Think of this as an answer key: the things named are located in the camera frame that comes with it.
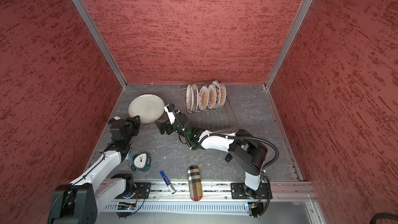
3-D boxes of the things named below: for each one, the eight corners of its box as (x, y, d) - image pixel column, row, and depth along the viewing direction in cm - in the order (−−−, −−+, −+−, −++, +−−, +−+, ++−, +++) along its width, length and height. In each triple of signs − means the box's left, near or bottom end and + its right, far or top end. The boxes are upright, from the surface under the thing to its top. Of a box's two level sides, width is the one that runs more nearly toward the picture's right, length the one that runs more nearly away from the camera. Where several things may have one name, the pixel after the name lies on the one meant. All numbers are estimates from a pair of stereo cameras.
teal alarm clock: (133, 171, 82) (130, 168, 78) (138, 155, 87) (135, 152, 83) (149, 171, 82) (146, 168, 78) (152, 155, 88) (150, 152, 84)
